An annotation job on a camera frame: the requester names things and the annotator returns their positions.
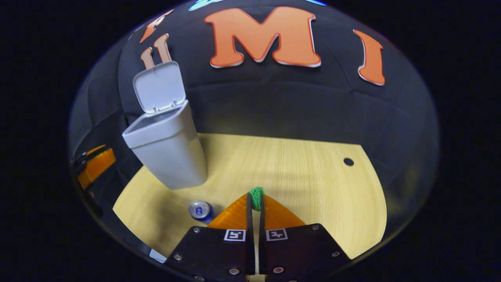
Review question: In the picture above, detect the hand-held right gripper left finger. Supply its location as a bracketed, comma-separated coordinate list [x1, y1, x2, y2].
[164, 192, 255, 282]

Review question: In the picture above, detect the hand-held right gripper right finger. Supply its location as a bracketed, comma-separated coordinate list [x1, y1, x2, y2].
[258, 194, 351, 282]

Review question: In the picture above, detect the green paper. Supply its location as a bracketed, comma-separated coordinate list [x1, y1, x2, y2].
[249, 187, 265, 212]

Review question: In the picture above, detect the blue pop can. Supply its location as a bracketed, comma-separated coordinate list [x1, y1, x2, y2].
[189, 201, 214, 224]

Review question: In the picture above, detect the white desktop garbage bin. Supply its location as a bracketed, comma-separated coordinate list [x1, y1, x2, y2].
[122, 61, 208, 190]

